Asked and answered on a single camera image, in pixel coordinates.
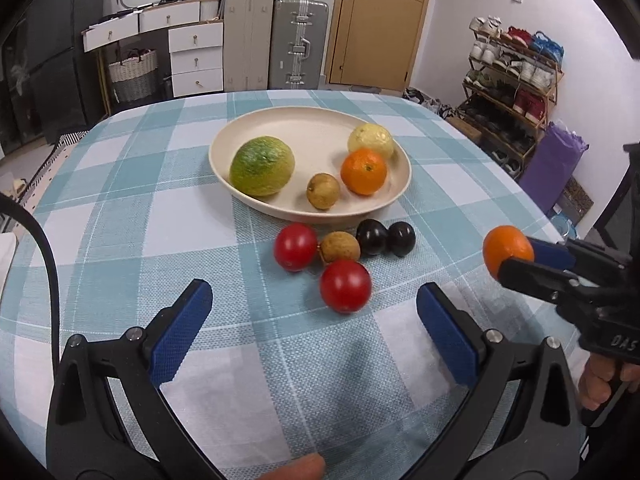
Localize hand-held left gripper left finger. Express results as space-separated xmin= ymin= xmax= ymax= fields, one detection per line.
xmin=46 ymin=279 xmax=226 ymax=480

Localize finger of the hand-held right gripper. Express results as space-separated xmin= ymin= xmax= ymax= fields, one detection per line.
xmin=497 ymin=257 xmax=601 ymax=306
xmin=527 ymin=237 xmax=631 ymax=273

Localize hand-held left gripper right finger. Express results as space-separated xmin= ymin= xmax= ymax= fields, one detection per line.
xmin=416 ymin=282 xmax=586 ymax=480

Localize orange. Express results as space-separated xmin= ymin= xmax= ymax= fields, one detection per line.
xmin=482 ymin=225 xmax=536 ymax=281
xmin=340 ymin=148 xmax=388 ymax=196

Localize red tomato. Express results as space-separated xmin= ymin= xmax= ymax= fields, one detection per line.
xmin=320 ymin=259 xmax=373 ymax=314
xmin=273 ymin=223 xmax=319 ymax=272

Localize green lemon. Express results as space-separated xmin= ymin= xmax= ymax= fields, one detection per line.
xmin=229 ymin=136 xmax=296 ymax=197

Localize brown longan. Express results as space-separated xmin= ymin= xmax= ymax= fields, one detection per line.
xmin=306 ymin=173 xmax=341 ymax=211
xmin=320 ymin=230 xmax=361 ymax=265

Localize yellow lemon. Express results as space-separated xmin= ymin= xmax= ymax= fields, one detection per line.
xmin=347 ymin=123 xmax=395 ymax=162

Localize cream round plate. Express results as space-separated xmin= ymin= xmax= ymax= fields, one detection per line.
xmin=208 ymin=107 xmax=412 ymax=225

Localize person's right forearm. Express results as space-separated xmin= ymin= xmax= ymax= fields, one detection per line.
xmin=582 ymin=400 xmax=640 ymax=480

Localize person's right hand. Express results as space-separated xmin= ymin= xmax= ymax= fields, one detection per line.
xmin=577 ymin=354 xmax=640 ymax=411

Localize person's left hand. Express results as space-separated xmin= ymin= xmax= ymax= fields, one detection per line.
xmin=257 ymin=452 xmax=327 ymax=480

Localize brown patterned cushion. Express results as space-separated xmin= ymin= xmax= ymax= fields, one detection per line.
xmin=554 ymin=176 xmax=595 ymax=221

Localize purple bag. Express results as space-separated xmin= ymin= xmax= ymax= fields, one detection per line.
xmin=520 ymin=121 xmax=590 ymax=202

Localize dark purple plum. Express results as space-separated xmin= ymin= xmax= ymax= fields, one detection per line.
xmin=356 ymin=219 xmax=391 ymax=256
xmin=388 ymin=221 xmax=417 ymax=257

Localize teal checked tablecloth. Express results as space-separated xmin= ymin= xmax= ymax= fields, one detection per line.
xmin=0 ymin=89 xmax=588 ymax=480

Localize brown cardboard box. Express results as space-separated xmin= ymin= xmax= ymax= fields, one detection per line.
xmin=446 ymin=116 xmax=483 ymax=145

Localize wooden shoe rack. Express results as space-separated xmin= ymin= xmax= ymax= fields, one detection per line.
xmin=457 ymin=27 xmax=565 ymax=181

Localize pile of sneakers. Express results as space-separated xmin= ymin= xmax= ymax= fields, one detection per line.
xmin=402 ymin=87 xmax=457 ymax=121

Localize rows of shelved shoes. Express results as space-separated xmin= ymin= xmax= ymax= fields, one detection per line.
xmin=462 ymin=15 xmax=566 ymax=176

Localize striped floor mat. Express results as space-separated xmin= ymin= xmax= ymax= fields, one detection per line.
xmin=22 ymin=130 xmax=91 ymax=208

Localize woven laundry basket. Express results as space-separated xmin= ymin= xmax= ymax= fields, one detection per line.
xmin=107 ymin=47 xmax=159 ymax=104

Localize white drawer dresser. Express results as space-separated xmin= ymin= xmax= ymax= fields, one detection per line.
xmin=81 ymin=0 xmax=225 ymax=100

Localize wooden door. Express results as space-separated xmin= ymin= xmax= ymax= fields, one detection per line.
xmin=324 ymin=0 xmax=437 ymax=92

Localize black refrigerator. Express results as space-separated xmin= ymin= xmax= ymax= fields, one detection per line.
xmin=27 ymin=0 xmax=108 ymax=145

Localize beige suitcase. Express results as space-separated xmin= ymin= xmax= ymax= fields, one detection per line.
xmin=223 ymin=0 xmax=274 ymax=92

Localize dark glass-door cabinet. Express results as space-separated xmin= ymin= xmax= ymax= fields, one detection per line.
xmin=0 ymin=5 xmax=36 ymax=161

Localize silver suitcase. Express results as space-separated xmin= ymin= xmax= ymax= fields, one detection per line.
xmin=270 ymin=0 xmax=330 ymax=90

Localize black cable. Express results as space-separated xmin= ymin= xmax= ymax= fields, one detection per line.
xmin=0 ymin=192 xmax=63 ymax=361

